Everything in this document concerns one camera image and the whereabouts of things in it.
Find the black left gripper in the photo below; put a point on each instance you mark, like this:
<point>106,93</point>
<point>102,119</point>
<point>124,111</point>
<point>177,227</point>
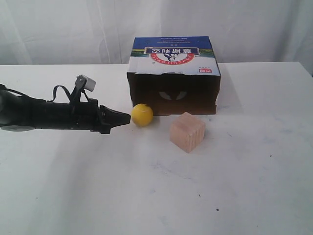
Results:
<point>83,116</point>

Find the yellow tennis ball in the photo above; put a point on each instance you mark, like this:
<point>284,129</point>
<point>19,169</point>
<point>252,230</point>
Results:
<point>142,115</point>

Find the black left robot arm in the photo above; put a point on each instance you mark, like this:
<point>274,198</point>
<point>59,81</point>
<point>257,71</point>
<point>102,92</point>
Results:
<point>19,112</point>

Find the blue white cardboard box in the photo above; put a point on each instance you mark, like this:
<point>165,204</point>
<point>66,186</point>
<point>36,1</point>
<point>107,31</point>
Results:
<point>173,75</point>

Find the light wooden cube block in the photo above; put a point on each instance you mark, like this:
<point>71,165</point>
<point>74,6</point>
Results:
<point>187,132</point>

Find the white backdrop curtain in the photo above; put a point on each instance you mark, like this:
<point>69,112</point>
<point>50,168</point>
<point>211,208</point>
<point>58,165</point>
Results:
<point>102,31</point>

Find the grey camera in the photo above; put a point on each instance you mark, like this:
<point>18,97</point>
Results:
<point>85,83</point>

